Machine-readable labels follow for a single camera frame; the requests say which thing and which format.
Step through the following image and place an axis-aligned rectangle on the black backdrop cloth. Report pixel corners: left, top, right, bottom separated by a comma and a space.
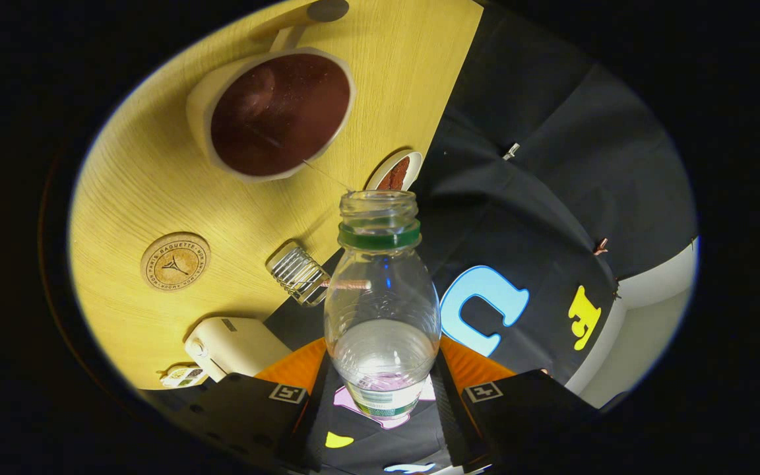
265, 0, 697, 475

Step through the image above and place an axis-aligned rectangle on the clear plastic juice bottle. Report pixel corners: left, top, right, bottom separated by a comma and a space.
324, 190, 442, 421

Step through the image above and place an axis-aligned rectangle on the wooden table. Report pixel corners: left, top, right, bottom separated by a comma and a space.
69, 0, 484, 391

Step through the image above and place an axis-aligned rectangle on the beige cup with handle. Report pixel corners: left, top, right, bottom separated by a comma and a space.
186, 0, 357, 183

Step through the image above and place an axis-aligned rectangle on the white toaster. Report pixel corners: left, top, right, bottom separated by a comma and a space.
184, 317, 293, 383

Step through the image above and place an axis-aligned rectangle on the wire mesh holder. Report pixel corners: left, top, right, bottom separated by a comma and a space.
265, 241, 331, 308

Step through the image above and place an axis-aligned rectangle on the small white round plate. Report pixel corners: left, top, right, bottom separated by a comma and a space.
365, 150, 424, 192

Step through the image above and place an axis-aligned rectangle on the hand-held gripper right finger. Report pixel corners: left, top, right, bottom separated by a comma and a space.
429, 333, 625, 474

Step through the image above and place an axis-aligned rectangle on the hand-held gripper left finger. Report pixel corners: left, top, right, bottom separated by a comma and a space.
139, 336, 340, 474

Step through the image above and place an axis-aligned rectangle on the white divided dish with beans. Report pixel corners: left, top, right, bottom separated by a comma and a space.
160, 365, 210, 389

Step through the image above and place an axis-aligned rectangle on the round cork coaster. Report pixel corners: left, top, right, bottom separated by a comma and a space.
141, 232, 211, 292

